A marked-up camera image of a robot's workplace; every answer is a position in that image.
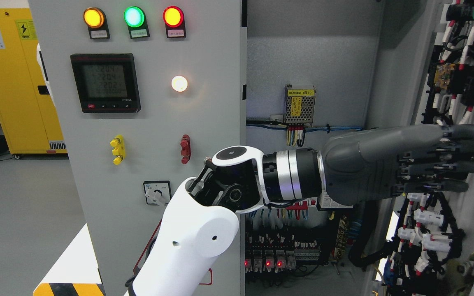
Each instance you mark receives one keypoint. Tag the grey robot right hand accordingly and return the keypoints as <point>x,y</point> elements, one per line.
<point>377,164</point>

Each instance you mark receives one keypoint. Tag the grey cabinet door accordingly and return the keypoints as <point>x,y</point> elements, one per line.
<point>408,33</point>
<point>211,111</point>

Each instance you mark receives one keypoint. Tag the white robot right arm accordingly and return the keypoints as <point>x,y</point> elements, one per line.
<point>201,220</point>

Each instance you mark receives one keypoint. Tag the red indicator light left door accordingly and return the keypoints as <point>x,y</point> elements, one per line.
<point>175,22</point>

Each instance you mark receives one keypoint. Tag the green indicator light left door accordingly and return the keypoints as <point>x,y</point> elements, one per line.
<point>136,22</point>

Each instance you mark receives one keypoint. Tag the yellow indicator light left door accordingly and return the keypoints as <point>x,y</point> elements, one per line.
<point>96,22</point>

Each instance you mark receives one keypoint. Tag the black surge protector block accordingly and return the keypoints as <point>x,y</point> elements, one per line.
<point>325,202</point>

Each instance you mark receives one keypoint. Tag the white circuit breaker row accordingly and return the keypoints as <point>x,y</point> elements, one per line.
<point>295,205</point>

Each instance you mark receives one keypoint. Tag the perforated metal power supply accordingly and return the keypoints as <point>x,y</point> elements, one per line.
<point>299,104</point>

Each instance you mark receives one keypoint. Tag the lower relay terminal row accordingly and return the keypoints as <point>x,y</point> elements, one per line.
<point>281,250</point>

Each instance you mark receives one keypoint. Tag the red electric danger sticker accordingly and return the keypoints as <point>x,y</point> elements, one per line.
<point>207,279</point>

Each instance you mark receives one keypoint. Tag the white indicator light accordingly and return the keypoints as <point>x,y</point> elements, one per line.
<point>179,83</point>

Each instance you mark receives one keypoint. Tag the black digital power meter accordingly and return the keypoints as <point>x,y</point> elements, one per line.
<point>106,83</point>

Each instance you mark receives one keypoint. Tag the yellow safety cabinet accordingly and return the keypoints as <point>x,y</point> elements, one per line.
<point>27,114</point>

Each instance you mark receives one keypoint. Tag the red terminal post block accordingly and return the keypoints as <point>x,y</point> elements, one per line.
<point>185,149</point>

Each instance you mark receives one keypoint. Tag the yellow terminal post block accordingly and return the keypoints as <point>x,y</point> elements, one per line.
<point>118,149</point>

